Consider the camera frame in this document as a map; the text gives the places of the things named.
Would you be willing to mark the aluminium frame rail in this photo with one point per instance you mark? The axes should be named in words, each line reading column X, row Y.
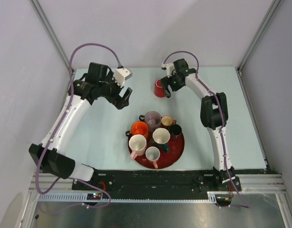
column 50, row 31

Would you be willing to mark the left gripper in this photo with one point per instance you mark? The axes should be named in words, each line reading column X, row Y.
column 109, row 79

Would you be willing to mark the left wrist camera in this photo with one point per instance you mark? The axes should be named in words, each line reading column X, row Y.
column 121, row 75

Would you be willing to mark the dark green mug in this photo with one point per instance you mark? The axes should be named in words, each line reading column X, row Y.
column 160, row 139

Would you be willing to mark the small orange mug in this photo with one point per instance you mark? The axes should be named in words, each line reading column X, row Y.
column 167, row 121

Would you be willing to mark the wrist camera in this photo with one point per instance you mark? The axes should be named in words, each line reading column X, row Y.
column 169, row 67
column 121, row 75

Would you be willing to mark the brown striped mug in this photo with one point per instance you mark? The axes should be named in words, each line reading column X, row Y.
column 175, row 131

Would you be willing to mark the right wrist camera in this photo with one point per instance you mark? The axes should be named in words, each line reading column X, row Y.
column 169, row 67

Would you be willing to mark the large lilac mug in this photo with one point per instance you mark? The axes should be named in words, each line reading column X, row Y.
column 152, row 119

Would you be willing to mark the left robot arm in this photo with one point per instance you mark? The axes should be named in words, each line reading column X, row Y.
column 50, row 154

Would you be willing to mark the white slotted cable duct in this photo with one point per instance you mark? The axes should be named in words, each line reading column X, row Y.
column 97, row 197

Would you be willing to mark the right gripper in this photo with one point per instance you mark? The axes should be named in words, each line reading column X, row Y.
column 164, row 82

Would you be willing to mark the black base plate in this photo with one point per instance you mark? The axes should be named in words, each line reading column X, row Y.
column 150, row 183

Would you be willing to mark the pink tall mug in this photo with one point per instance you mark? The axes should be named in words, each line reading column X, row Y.
column 137, row 144

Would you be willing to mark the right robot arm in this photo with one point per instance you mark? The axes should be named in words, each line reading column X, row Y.
column 213, row 112

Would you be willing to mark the red round tray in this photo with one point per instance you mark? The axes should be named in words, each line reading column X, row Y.
column 166, row 159

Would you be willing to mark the orange mug black handle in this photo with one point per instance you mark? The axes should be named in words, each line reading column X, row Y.
column 138, row 127

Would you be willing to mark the red mug black handle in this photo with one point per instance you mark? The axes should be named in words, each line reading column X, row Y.
column 158, row 90

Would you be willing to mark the salmon small mug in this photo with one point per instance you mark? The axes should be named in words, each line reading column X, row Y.
column 152, row 155

